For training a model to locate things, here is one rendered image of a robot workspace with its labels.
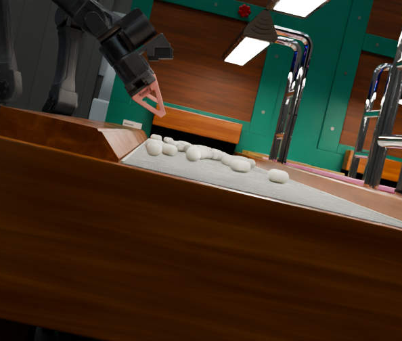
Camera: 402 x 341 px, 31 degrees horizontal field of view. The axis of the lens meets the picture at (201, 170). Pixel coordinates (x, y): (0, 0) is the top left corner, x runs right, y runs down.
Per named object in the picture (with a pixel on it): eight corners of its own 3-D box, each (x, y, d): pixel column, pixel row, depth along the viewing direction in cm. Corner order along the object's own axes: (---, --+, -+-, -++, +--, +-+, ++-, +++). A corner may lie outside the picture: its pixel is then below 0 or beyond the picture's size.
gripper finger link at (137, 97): (174, 107, 165) (151, 74, 164) (175, 106, 158) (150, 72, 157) (151, 124, 165) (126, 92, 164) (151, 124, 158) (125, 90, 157)
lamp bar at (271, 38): (243, 34, 168) (250, 4, 168) (220, 60, 230) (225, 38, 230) (276, 42, 168) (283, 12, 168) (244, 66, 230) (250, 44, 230)
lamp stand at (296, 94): (211, 181, 190) (250, 17, 188) (206, 176, 210) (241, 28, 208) (280, 197, 191) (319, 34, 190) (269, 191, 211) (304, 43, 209)
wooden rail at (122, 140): (-48, 302, 65) (-4, 104, 64) (104, 175, 246) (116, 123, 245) (81, 329, 66) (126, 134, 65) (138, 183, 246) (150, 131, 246)
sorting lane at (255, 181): (115, 183, 65) (120, 160, 65) (147, 144, 246) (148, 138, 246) (426, 254, 67) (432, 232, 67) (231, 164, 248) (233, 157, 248)
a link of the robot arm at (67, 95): (76, 114, 216) (87, 11, 220) (56, 109, 212) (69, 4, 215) (64, 116, 221) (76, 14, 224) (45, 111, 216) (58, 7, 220)
